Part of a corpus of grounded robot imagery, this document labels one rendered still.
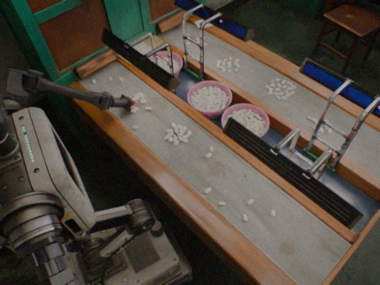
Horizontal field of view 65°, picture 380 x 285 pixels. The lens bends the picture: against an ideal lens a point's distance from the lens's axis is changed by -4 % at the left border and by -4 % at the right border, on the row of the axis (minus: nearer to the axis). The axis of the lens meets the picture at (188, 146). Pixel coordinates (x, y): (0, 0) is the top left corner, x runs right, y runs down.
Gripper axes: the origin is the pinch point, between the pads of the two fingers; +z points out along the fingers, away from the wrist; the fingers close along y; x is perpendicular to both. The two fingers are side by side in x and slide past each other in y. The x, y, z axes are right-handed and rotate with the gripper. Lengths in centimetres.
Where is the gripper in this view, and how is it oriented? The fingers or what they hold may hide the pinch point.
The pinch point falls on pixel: (136, 103)
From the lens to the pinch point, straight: 189.9
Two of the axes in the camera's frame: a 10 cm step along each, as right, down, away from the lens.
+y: -6.8, -5.8, 4.6
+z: 6.0, -0.7, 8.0
